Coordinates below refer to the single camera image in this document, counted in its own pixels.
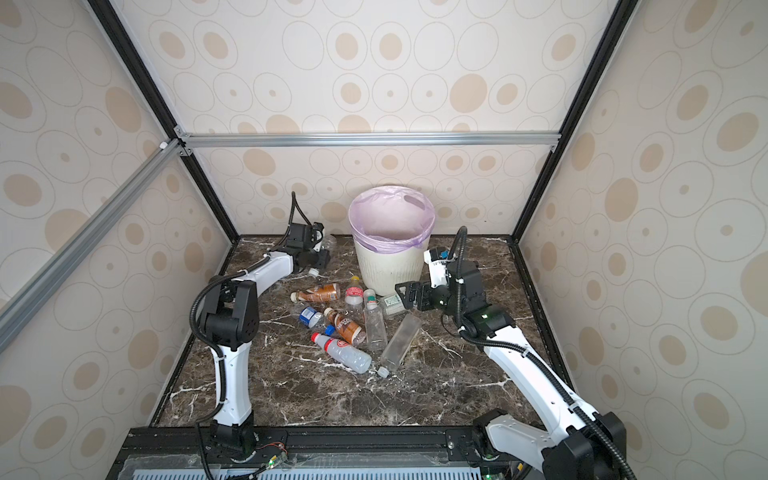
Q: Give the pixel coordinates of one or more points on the brown bottle lying left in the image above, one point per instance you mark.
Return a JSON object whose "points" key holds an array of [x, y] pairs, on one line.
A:
{"points": [[317, 294]]}

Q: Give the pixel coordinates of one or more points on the clear bottle white cap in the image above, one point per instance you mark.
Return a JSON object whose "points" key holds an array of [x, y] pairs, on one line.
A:
{"points": [[374, 323]]}

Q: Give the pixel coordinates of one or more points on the blue label clear bottle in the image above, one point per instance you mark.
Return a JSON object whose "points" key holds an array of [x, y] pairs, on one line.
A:
{"points": [[312, 319]]}

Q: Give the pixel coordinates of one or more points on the small bottle pink cap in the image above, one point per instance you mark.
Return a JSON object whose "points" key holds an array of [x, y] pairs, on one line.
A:
{"points": [[354, 297]]}

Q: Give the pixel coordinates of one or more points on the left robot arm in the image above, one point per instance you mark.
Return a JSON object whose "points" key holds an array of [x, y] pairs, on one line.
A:
{"points": [[225, 317]]}

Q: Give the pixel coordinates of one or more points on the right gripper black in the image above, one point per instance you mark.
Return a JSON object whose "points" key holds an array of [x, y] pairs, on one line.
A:
{"points": [[412, 289]]}

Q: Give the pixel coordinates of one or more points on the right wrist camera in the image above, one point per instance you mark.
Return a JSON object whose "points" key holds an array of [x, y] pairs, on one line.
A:
{"points": [[436, 260]]}

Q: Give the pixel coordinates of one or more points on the black frame post right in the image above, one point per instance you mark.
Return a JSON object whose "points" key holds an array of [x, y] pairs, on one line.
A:
{"points": [[605, 49]]}

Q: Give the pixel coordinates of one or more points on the black frame post left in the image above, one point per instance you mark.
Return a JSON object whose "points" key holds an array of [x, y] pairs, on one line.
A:
{"points": [[107, 16]]}

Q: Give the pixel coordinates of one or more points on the aluminium rail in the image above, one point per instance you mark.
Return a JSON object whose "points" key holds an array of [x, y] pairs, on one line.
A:
{"points": [[389, 139], [21, 309]]}

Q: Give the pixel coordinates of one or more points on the left aluminium rail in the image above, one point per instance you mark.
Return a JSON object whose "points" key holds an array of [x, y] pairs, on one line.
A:
{"points": [[21, 309]]}

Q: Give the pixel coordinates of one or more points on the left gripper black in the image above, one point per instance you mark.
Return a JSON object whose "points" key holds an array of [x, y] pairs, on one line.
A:
{"points": [[323, 259]]}

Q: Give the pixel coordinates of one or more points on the black frame post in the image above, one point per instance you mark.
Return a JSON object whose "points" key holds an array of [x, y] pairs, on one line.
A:
{"points": [[605, 49], [107, 16]]}

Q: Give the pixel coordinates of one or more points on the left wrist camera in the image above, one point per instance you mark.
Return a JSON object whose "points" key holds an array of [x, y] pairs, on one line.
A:
{"points": [[317, 235]]}

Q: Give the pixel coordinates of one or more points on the crushed clear bottle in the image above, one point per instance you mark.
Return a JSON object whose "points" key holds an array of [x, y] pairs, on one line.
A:
{"points": [[329, 243]]}

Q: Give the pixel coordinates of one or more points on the tall clear square bottle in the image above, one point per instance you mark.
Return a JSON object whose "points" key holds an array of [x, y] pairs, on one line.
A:
{"points": [[397, 348]]}

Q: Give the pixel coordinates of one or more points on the brown tea bottle orange label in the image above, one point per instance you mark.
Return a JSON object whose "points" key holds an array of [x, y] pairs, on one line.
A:
{"points": [[348, 329]]}

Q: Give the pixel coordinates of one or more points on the pink bin liner bag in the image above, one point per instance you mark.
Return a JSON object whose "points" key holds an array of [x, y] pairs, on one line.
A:
{"points": [[391, 219]]}

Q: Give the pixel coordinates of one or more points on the back aluminium rail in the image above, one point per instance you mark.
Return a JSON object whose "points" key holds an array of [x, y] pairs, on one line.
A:
{"points": [[389, 139]]}

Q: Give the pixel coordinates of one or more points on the white plastic waste bin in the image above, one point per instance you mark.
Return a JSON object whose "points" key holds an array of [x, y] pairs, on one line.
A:
{"points": [[381, 272]]}

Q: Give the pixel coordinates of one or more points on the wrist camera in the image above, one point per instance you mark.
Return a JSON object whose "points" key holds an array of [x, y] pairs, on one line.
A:
{"points": [[317, 235], [436, 260]]}

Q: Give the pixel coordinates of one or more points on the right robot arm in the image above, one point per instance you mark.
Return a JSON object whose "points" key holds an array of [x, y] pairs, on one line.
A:
{"points": [[528, 384]]}

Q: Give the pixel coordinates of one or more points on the white bottle red label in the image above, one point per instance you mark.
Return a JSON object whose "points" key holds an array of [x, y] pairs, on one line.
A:
{"points": [[349, 356]]}

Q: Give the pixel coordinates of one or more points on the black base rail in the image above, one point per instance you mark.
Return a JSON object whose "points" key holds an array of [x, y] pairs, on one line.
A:
{"points": [[407, 452]]}

